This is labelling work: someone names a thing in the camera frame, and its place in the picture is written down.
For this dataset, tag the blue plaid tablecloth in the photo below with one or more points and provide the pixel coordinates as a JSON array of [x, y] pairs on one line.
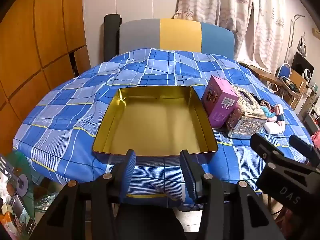
[[75, 105]]

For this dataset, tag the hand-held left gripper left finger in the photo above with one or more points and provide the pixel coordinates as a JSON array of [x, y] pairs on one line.
[[127, 175]]

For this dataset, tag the grey plastic bag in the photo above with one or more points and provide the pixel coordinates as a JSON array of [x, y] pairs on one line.
[[302, 45]]

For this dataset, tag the wooden side table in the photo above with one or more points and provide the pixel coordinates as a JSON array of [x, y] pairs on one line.
[[260, 73]]

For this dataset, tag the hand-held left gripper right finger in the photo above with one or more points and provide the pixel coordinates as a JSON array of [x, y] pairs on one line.
[[187, 172]]

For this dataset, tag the brown scrunchie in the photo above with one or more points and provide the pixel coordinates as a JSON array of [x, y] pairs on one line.
[[265, 103]]

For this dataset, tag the purple cardboard box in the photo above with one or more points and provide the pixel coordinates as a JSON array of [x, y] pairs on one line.
[[217, 105]]

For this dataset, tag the small blue chair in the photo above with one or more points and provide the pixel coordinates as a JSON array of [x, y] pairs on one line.
[[283, 69]]

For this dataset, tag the bright pink bundle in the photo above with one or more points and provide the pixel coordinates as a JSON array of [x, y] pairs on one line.
[[316, 138]]

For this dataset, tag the wooden wardrobe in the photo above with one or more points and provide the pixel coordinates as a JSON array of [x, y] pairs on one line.
[[37, 42]]

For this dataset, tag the white soft pad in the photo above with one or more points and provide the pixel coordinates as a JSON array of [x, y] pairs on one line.
[[272, 128]]

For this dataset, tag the printed green plastic bag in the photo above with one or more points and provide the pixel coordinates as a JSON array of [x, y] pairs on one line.
[[22, 165]]

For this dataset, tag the teal and pink plush toy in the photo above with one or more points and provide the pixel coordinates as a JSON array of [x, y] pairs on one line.
[[266, 111]]

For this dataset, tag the dark power tool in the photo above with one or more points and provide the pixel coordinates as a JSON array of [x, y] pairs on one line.
[[290, 83]]

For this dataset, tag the gold metal tin tray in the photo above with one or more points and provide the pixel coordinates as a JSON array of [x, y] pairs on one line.
[[155, 125]]

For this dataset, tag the printed white curtain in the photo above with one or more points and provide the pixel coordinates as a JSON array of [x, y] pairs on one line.
[[237, 17]]

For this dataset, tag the grey yellow blue chair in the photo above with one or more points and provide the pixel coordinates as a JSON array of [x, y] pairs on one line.
[[180, 35]]

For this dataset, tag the black rolled mat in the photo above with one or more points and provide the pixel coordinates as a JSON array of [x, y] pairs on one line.
[[111, 37]]

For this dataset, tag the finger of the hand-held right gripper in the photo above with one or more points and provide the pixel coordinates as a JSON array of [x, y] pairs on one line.
[[300, 142], [260, 143]]

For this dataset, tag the black monitor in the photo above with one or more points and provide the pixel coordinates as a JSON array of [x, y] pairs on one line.
[[301, 63]]

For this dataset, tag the white metal stand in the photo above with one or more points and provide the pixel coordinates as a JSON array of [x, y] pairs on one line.
[[291, 37]]

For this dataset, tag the ornate silver tissue box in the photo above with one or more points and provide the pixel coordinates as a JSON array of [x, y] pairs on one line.
[[246, 122]]

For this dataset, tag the white round fan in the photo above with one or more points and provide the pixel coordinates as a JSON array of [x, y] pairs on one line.
[[303, 75]]

